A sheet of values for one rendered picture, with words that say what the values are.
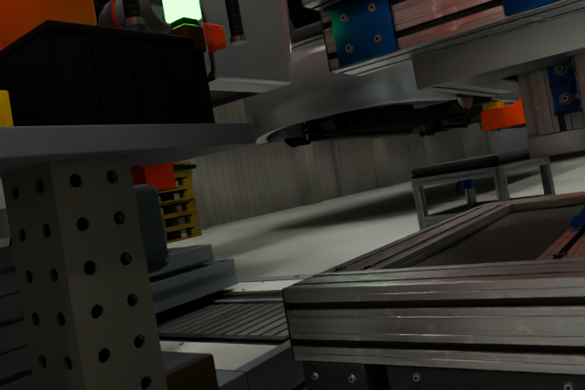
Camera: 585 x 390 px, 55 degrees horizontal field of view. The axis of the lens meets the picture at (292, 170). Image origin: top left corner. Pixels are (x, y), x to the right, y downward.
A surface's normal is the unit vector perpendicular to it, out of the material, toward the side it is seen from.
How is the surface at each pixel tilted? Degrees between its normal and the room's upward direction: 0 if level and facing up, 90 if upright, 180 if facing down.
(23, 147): 90
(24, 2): 90
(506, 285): 90
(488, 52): 90
